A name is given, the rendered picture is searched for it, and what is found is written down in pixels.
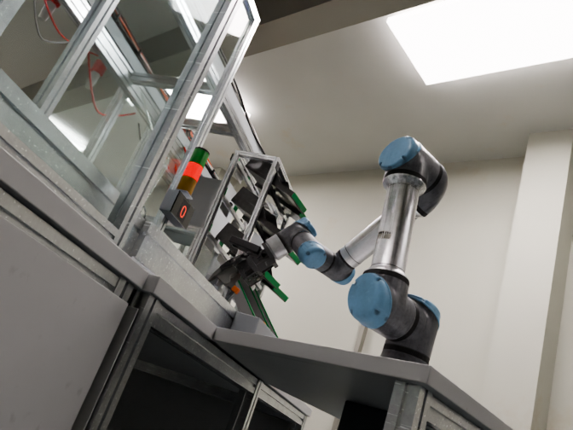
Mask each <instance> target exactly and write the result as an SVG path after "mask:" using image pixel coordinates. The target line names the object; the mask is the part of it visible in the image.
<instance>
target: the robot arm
mask: <svg viewBox="0 0 573 430"><path fill-rule="evenodd" d="M379 166H380V168H381V169H382V170H385V175H384V180H383V186H384V188H385V189H386V190H387V191H386V196H385V203H384V207H383V211H382V215H381V216H379V217H378V218H377V219H376V220H374V221H373V222H372V223H371V224H370V225H369V226H368V227H367V228H365V229H364V230H363V231H362V232H360V233H359V234H358V235H357V236H355V237H354V238H353V239H352V240H351V241H349V242H348V243H347V244H346V245H344V246H343V247H342V248H340V249H339V250H338V251H337V252H336V253H334V252H333V251H331V250H329V249H328V248H327V247H325V246H323V245H322V244H321V243H320V242H318V241H317V240H316V239H315V237H316V236H317V233H316V230H315V228H314V226H313V225H312V223H311V222H310V221H309V220H308V219H307V218H300V219H299V220H298V221H295V222H293V224H291V225H289V226H287V227H286V228H285V229H283V230H282V231H280V232H278V233H277V234H275V235H273V236H271V237H270V238H269V239H267V240H266V242H264V243H262V246H263V248H264V249H262V248H261V247H260V246H258V245H256V244H253V243H251V242H249V241H245V240H243V239H241V238H239V237H237V236H234V235H232V236H230V238H229V242H230V244H231V245H232V247H234V248H237V249H239V250H241V251H243V252H244V253H242V254H240V255H238V256H236V257H233V258H231V259H229V260H228V261H226V262H225V263H224V264H222V265H221V266H220V267H219V268H218V269H217V270H216V271H215V272H214V273H213V274H212V275H211V276H210V278H209V279H208V282H211V281H213V280H214V279H216V278H218V279H219V280H220V281H221V282H222V283H223V285H224V286H225V287H226V288H227V286H229V287H230V288H232V287H233V286H236V283H237V281H239V280H240V278H241V277H243V279H244V281H245V282H246V283H247V285H248V286H250V287H251V286H253V285H254V284H256V283H258V282H260V281H261V280H263V277H264V276H265V273H264V272H266V271H267V270H270V269H271V268H273V267H275V268H277V267H278V266H279V265H278V264H277V263H276V260H280V259H282V258H283V257H285V256H287V255H288V254H289V253H291V252H293V251H294V252H295V253H296V254H297V256H298V258H299V260H300V261H301V263H302V264H304V265H305V266H306V267H307V268H309V269H315V270H317V271H319V272H321V273H322V274H323V275H324V276H326V277H328V278H329V279H330V280H331V281H333V282H336V283H337V284H339V285H346V284H348V283H350V282H351V281H352V278H353V277H354V276H355V273H356V270H355V268H356V267H357V266H358V265H359V264H361V263H362V262H363V261H365V260H366V259H368V258H369V257H370V256H371V255H373V259H372V263H371V267H369V268H368V269H366V270H364V271H363V274H362V275H360V276H358V277H357V278H356V279H355V281H356V282H355V283H352V284H351V286H350V290H349V292H348V299H347V302H348V307H349V310H350V313H351V315H352V316H353V317H354V318H355V319H356V320H357V321H358V322H359V323H360V324H361V325H363V326H364V327H366V328H370V329H372V330H373V331H374V332H376V333H377V334H380V335H381V336H383V337H384V338H385V343H384V347H383V350H382V352H381V354H380V357H388V358H394V359H398V360H403V361H409V362H413V363H422V364H427V365H429V362H430V358H431V353H432V349H433V346H434V342H435V339H436V336H437V331H438V330H439V327H440V318H441V314H440V311H439V310H438V308H437V307H436V306H435V305H434V304H433V303H432V302H430V301H429V300H428V299H423V298H422V297H420V296H418V295H415V294H411V293H408V289H409V283H410V280H409V279H408V278H407V276H406V275H405V270H406V266H407V261H408V252H409V248H410V242H411V238H412V233H413V228H414V221H415V220H416V219H417V218H424V217H426V216H427V215H428V214H429V213H431V212H432V211H433V210H434V209H435V208H436V207H437V205H438V204H439V203H440V201H441V200H442V198H443V197H444V195H445V192H446V190H447V187H448V175H447V172H446V171H445V169H444V167H443V166H442V165H441V164H440V163H439V162H438V161H437V160H436V159H435V158H434V157H433V156H432V155H431V154H430V153H429V152H428V151H427V150H426V149H425V148H424V147H423V146H422V145H421V143H420V142H417V141H416V140H415V139H414V138H412V137H400V138H397V139H396V140H394V141H393V142H391V143H390V144H389V145H388V146H386V147H385V149H384V150H383V151H382V153H381V154H380V157H379ZM263 273H264V274H263ZM229 291H230V290H229Z"/></svg>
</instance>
